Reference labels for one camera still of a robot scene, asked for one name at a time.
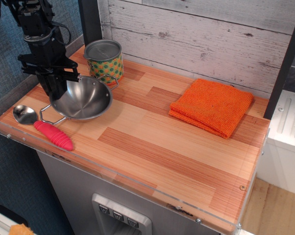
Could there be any clear acrylic table guard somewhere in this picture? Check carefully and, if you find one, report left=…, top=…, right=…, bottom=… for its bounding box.
left=0, top=39, right=270, bottom=232

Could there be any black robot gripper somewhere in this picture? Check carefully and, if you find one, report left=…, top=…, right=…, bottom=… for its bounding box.
left=18, top=37, right=79, bottom=100

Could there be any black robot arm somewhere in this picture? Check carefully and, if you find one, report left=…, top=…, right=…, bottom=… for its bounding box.
left=3, top=0, right=79, bottom=99

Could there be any stainless steel two-handled pot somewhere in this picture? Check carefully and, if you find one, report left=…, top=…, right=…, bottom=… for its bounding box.
left=40, top=74, right=119, bottom=125

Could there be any green orange patterned tin can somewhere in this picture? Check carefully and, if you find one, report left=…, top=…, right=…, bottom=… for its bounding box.
left=83, top=39, right=124, bottom=86

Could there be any grey toy fridge cabinet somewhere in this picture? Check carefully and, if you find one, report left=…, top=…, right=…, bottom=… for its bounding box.
left=36, top=149, right=239, bottom=235

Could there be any red-handled metal spoon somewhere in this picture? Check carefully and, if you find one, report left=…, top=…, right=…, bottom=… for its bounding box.
left=13, top=105, right=74, bottom=151

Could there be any dark left frame post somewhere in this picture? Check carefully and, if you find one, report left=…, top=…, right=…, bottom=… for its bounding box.
left=78, top=0, right=102, bottom=46

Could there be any white ribbed appliance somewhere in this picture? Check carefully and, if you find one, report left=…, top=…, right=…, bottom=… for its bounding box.
left=257, top=91, right=295, bottom=193

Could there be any silver dispenser button panel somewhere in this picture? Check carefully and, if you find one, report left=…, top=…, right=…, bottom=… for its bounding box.
left=92, top=193, right=153, bottom=235

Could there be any dark vertical frame post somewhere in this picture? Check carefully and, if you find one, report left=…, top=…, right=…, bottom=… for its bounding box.
left=263, top=0, right=295, bottom=120

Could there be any orange yellow sponge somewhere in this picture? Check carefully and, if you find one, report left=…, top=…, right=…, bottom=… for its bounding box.
left=8, top=224, right=34, bottom=235

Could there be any folded orange cloth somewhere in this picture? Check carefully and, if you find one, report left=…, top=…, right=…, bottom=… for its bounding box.
left=169, top=79, right=253, bottom=139

